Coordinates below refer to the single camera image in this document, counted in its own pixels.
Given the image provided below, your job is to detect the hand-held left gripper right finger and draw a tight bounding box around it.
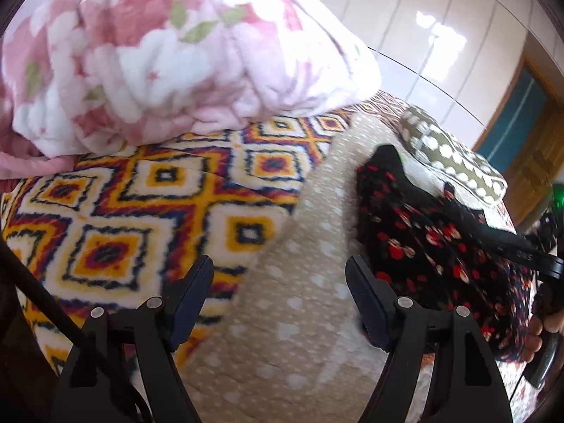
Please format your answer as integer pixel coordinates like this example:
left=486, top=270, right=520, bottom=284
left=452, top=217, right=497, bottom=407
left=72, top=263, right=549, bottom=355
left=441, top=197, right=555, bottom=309
left=345, top=255, right=514, bottom=423

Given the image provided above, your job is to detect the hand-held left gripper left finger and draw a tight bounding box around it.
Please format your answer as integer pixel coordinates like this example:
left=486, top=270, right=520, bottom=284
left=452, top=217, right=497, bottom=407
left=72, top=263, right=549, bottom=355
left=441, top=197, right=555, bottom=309
left=53, top=256, right=215, bottom=423

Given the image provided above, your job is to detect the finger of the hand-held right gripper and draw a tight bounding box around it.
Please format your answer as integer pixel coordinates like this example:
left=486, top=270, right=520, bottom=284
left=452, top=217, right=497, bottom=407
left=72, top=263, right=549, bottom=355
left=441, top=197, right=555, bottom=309
left=445, top=194, right=564, bottom=280

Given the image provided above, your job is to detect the dark floral zip jacket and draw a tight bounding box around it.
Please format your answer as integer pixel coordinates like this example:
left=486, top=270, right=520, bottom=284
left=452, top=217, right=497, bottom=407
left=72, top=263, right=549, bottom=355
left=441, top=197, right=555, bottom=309
left=355, top=145, right=547, bottom=362

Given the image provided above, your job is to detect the person's right hand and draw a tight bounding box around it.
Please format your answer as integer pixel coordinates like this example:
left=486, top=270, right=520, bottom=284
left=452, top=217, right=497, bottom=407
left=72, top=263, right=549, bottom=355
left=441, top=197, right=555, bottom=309
left=523, top=312, right=564, bottom=363

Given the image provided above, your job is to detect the beige dotted blanket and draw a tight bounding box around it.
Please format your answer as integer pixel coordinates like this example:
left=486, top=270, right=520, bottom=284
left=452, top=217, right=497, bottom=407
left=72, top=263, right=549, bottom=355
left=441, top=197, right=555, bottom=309
left=180, top=92, right=441, bottom=423

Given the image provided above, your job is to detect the wooden door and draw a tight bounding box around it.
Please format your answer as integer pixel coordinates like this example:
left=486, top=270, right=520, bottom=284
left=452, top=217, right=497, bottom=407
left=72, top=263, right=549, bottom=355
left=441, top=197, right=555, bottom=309
left=502, top=106, right=564, bottom=230

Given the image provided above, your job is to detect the geometric diamond pattern blanket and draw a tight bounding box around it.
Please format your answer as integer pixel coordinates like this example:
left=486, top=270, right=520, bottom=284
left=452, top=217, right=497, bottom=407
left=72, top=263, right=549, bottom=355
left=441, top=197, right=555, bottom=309
left=0, top=110, right=353, bottom=375

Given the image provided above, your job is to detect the green pillow with white leaves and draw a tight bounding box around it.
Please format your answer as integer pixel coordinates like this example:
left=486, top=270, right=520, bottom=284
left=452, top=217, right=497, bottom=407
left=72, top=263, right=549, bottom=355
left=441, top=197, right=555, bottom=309
left=394, top=106, right=508, bottom=206

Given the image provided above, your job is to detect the teal door curtain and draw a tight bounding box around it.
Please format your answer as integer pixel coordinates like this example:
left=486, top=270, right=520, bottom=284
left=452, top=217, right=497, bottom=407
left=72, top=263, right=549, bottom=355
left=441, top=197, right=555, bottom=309
left=478, top=66, right=549, bottom=159

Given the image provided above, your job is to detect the white wardrobe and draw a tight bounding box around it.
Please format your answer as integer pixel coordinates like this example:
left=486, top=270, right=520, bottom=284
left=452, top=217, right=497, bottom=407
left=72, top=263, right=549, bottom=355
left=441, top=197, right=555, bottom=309
left=282, top=0, right=529, bottom=151

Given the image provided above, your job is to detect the pink floral fleece blanket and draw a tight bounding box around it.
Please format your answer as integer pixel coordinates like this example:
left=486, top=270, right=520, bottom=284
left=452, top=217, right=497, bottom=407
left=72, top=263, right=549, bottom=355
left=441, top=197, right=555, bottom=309
left=0, top=0, right=382, bottom=181

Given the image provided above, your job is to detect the black cable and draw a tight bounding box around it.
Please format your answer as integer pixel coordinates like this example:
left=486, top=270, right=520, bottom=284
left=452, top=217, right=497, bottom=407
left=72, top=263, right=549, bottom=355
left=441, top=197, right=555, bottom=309
left=0, top=240, right=148, bottom=423

